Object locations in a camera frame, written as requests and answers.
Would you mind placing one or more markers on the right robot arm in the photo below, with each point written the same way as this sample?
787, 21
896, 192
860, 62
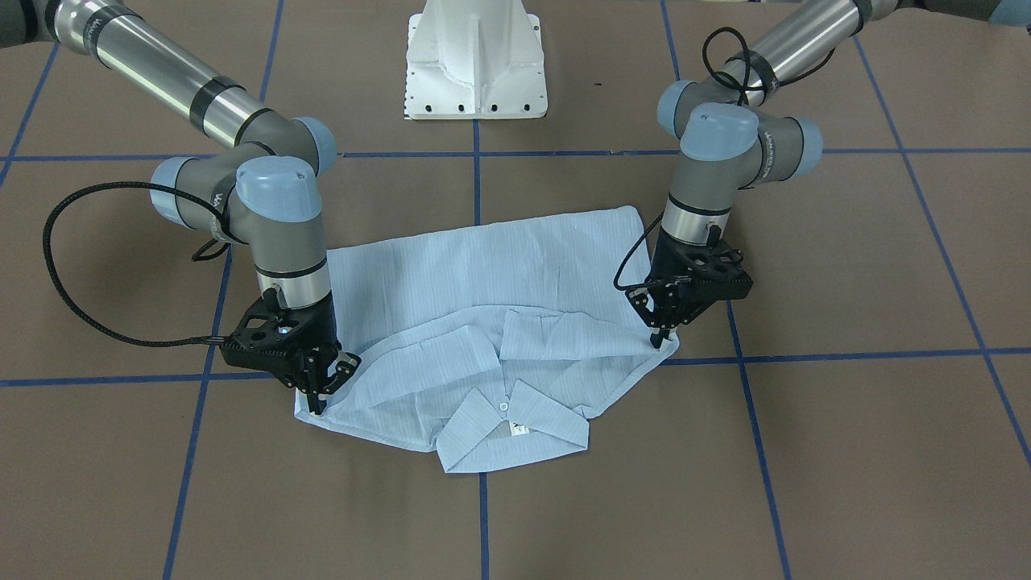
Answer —
262, 192

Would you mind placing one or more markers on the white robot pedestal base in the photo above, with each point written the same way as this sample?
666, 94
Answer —
475, 60

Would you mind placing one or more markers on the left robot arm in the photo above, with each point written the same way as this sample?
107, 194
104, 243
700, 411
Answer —
727, 144

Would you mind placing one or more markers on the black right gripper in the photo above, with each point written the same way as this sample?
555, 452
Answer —
322, 328

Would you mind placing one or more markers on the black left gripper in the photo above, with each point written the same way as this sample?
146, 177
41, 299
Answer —
665, 259

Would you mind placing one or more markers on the light blue button-up shirt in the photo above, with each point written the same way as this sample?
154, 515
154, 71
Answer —
491, 346

